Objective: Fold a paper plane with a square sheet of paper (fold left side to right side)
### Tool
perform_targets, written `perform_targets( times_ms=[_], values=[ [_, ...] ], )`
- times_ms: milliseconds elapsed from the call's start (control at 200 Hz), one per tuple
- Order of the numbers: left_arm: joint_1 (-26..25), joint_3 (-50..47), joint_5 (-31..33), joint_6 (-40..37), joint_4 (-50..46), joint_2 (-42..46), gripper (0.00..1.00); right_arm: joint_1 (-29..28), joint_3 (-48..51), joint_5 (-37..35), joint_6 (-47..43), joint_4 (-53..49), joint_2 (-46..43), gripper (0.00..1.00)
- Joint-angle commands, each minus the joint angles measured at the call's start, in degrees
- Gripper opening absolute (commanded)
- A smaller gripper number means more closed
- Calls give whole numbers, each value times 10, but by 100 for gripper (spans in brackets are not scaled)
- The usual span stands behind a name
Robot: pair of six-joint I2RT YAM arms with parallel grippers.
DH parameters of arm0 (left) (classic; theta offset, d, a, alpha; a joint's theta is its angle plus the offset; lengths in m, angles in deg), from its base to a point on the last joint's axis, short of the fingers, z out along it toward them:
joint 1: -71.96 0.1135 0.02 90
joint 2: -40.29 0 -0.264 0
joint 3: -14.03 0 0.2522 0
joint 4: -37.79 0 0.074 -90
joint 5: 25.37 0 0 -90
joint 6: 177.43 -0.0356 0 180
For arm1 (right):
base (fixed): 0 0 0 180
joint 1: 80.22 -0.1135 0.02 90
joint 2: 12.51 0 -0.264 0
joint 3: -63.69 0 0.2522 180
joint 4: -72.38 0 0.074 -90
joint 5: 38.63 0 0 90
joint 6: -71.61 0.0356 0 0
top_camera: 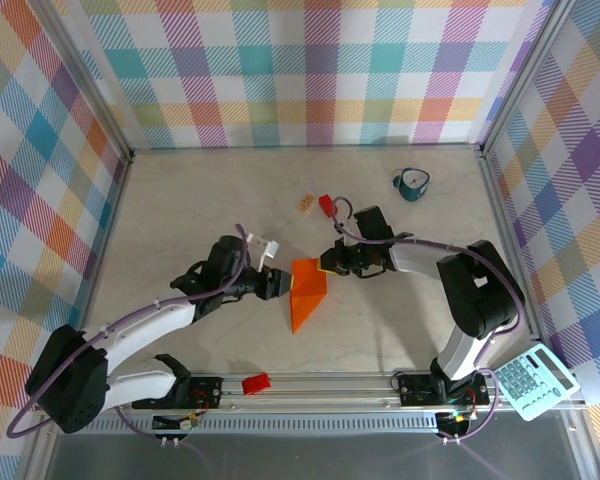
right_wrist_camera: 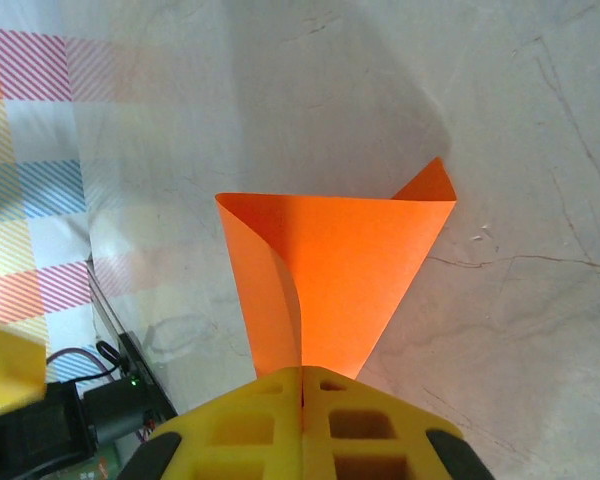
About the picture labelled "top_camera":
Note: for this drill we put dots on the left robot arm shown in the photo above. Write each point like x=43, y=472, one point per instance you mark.
x=65, y=380

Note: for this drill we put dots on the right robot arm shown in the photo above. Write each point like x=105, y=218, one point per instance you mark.
x=480, y=290

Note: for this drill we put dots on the small red toy brick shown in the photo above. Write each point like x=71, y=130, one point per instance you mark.
x=325, y=202

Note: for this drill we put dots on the small wooden block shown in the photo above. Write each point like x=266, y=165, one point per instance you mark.
x=305, y=203

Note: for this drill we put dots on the teal alarm clock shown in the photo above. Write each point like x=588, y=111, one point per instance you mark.
x=412, y=186

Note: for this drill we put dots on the large red toy brick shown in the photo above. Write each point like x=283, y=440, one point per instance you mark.
x=256, y=384

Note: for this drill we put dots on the vented metal strip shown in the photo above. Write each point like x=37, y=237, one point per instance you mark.
x=305, y=425

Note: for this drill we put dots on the grey metal panel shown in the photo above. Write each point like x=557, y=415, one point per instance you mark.
x=305, y=457

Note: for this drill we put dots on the light blue calculator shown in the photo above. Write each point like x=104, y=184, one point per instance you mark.
x=535, y=385

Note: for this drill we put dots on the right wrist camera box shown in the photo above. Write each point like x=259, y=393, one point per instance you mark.
x=345, y=242

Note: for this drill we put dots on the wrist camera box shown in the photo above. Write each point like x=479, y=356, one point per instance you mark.
x=265, y=245
x=345, y=242

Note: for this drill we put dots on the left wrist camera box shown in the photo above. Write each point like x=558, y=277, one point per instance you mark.
x=265, y=245

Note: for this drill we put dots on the long aluminium mounting rail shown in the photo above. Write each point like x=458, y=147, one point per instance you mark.
x=330, y=395

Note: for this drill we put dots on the thin aluminium rail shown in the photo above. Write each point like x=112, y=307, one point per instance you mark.
x=305, y=147

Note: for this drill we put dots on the aluminium side rail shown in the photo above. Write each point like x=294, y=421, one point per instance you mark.
x=511, y=250
x=105, y=245

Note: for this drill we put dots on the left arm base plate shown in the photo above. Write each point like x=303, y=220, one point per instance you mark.
x=207, y=387

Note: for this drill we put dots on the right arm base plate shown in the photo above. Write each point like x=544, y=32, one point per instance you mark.
x=415, y=390

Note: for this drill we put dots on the aluminium frame post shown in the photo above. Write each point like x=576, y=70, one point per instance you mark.
x=524, y=75
x=87, y=80

